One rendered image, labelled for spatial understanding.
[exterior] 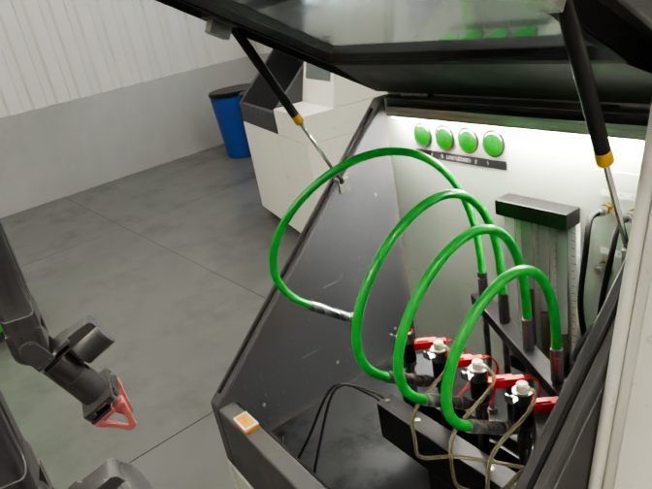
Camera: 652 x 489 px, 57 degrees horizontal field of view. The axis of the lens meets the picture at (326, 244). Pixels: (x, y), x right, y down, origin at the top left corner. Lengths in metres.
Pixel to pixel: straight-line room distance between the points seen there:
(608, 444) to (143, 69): 7.23
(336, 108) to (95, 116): 4.18
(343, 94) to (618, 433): 3.23
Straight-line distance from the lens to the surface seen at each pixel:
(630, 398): 0.81
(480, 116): 1.10
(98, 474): 0.79
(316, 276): 1.28
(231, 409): 1.26
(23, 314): 1.12
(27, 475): 0.75
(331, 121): 3.83
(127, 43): 7.71
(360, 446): 1.28
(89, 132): 7.49
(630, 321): 0.79
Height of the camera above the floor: 1.69
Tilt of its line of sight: 23 degrees down
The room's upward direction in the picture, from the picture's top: 11 degrees counter-clockwise
